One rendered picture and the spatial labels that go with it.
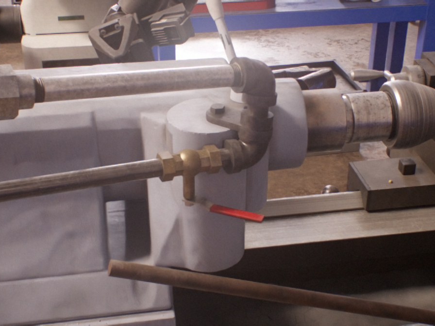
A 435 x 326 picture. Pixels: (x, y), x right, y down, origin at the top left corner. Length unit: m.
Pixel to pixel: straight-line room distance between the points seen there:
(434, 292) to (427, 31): 1.82
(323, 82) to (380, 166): 1.83
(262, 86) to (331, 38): 3.82
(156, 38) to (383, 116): 0.37
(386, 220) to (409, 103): 0.34
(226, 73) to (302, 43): 3.72
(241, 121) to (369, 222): 0.52
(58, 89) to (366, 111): 0.42
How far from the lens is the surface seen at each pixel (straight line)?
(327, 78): 3.14
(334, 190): 1.61
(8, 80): 0.62
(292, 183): 2.95
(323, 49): 4.35
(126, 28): 1.03
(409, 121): 0.93
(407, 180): 1.27
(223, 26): 0.83
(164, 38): 1.10
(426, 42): 2.99
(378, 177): 1.26
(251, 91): 0.73
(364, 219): 1.22
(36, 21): 1.79
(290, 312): 1.20
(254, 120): 0.73
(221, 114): 0.77
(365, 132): 0.93
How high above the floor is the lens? 1.49
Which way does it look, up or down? 29 degrees down
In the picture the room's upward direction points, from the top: straight up
